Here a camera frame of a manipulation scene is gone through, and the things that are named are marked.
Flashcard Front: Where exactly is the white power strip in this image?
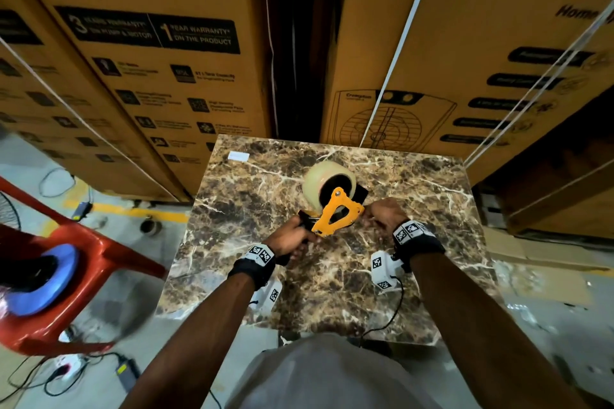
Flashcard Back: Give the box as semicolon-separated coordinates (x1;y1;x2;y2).
55;353;88;382

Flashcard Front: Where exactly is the small round cup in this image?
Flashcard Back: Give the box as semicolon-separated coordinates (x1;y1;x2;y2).
139;217;163;238

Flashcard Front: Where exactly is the person's right forearm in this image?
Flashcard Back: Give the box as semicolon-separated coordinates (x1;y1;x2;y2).
410;252;588;409

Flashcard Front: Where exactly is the strapped brown carton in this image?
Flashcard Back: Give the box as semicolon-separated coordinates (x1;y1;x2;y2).
503;135;614;238

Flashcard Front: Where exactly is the printed appliance carton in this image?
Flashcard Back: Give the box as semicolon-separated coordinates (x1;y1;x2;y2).
0;0;189;203

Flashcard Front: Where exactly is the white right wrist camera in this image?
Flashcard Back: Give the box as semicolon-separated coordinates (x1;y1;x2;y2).
370;250;407;293

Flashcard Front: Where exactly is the clear tape roll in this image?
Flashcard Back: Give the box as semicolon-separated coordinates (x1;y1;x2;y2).
302;160;359;214

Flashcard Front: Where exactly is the crumpled clear plastic wrap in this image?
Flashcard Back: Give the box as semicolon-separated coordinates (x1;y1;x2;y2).
491;258;533;295

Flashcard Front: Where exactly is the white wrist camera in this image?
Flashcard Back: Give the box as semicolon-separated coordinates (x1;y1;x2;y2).
249;277;284;314
370;250;407;293

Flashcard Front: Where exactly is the yellow black tape dispenser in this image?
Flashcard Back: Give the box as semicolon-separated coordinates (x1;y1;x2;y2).
276;178;370;266

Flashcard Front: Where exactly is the person's grey shirt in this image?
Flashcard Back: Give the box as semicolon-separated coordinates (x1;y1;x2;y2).
225;332;443;409

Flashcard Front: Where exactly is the person's left forearm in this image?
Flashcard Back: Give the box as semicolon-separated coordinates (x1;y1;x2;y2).
120;272;258;409

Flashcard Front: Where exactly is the white packing strap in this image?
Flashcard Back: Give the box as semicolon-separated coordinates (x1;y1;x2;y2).
464;6;614;170
261;0;280;137
462;0;614;165
0;35;179;203
358;0;441;149

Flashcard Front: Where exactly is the fan print appliance carton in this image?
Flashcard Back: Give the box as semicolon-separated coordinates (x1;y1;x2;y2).
320;0;614;187

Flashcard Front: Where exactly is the red plastic chair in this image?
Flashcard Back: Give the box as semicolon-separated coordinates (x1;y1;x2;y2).
0;176;168;358

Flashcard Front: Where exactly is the person's left hand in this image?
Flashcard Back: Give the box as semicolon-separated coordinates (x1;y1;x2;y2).
262;215;321;259

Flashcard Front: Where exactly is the black cylinder device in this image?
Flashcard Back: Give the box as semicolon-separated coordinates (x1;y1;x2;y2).
0;255;59;293

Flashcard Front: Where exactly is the black right wristband with markers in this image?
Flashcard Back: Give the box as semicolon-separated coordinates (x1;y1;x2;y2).
392;219;446;274

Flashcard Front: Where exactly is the flat cardboard sheet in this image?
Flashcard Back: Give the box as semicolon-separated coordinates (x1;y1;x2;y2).
482;226;614;307

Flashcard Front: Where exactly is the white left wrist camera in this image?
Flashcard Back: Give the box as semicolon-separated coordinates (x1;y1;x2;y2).
249;277;284;314

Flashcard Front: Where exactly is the person's right hand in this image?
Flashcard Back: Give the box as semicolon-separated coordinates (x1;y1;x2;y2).
362;197;411;240

